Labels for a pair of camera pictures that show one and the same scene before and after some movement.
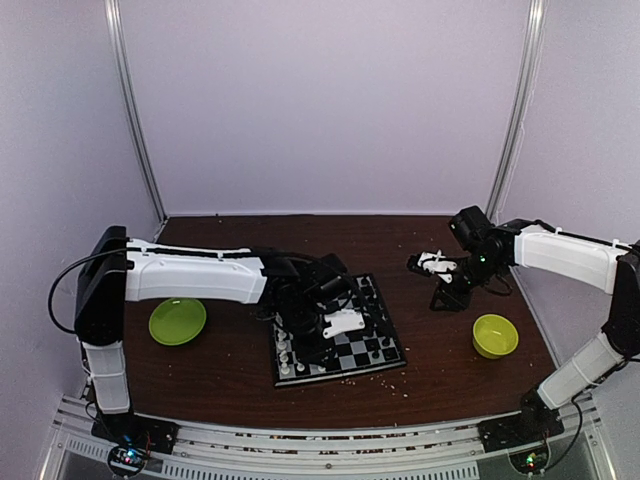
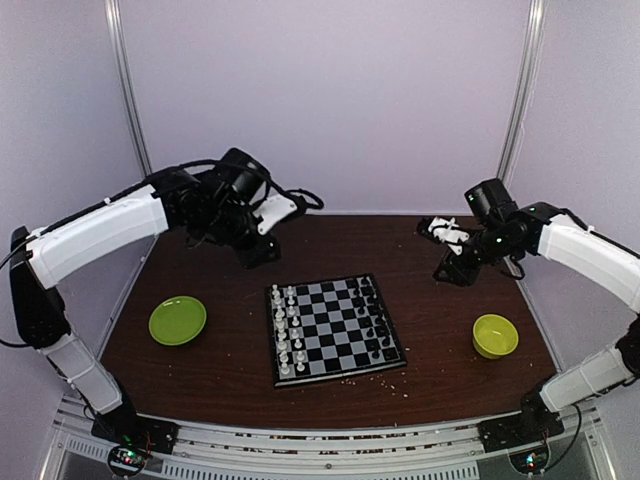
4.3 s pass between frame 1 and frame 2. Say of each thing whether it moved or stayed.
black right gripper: moved
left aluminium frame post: stayed
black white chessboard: stayed
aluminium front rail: stayed
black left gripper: moved
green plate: stayed
